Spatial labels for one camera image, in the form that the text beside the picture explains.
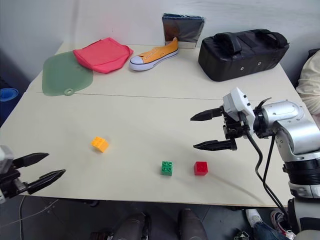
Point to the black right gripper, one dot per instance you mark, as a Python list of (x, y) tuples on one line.
[(235, 130)]

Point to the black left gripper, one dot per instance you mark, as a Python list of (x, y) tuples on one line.
[(10, 182)]

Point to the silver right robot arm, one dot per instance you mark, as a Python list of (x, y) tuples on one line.
[(287, 117)]

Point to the red toy brick cube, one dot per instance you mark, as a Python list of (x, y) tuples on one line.
[(200, 168)]

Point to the green toy brick cube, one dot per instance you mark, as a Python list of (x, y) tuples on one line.
[(166, 168)]

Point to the yellow toy brick cube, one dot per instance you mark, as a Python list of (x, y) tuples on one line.
[(100, 144)]

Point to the black zipped carry bag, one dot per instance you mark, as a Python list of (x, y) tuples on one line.
[(240, 57)]

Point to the blue round container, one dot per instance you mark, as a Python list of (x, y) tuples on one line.
[(7, 94)]

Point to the green silicone mat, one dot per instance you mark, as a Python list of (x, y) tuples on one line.
[(62, 77)]

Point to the yellow canvas sneaker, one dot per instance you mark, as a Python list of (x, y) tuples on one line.
[(152, 56)]

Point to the dark rounded shape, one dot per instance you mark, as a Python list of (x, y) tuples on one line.
[(191, 225), (133, 227)]

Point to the silver foil bag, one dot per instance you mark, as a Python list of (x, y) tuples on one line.
[(182, 30)]

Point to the white sneaker with jeans leg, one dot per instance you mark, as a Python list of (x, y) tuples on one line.
[(260, 222)]

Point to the white and red sneaker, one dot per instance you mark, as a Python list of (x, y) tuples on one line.
[(277, 216)]

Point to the cream fabric bundle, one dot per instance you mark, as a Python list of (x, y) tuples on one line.
[(310, 80)]

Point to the red fabric pouch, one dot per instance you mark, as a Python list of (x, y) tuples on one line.
[(102, 55)]

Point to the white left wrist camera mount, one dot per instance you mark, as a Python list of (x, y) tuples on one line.
[(5, 157)]

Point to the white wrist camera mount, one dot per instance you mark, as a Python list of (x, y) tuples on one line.
[(237, 102), (5, 157)]

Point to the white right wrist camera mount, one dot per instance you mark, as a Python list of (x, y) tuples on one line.
[(237, 102)]

